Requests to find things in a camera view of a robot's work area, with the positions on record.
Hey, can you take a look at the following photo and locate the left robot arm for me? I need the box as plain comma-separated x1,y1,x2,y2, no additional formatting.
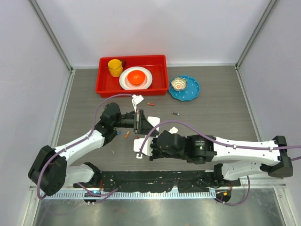
28,103,160,196

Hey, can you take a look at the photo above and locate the yellow cup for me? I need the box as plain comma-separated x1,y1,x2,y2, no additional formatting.
108,59,126,78

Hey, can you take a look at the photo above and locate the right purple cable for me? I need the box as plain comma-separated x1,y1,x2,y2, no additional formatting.
138,120,301,207

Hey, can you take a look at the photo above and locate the small patterned bowl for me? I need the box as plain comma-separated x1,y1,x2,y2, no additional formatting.
171,77,187,91

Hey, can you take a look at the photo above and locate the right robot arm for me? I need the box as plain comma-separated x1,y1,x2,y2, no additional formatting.
148,130,293,186

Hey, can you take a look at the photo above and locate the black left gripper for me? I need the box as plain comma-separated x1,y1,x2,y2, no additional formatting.
112,109,158,134

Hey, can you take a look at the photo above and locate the blue polka dot plate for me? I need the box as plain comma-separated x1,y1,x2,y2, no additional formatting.
169,75,201,101

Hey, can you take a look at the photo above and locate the white red remote control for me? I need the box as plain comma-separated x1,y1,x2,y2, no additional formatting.
147,116,160,137

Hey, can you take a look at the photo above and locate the white cable duct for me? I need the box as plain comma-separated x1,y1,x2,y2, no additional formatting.
46,189,216,200

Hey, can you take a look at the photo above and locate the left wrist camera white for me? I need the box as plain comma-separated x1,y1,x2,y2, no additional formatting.
131,94,144,112

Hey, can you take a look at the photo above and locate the white battery cover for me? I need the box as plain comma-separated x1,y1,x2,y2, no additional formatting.
169,127,178,134

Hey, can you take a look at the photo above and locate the white plate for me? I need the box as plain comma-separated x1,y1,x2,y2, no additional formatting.
119,66,152,90

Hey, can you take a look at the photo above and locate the red plastic bin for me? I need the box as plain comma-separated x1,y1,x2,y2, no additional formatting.
95,55,169,97

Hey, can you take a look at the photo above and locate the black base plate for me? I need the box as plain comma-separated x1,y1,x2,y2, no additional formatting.
81,170,241,193

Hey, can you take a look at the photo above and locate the orange bowl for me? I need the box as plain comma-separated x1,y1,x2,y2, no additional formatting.
127,70,146,86

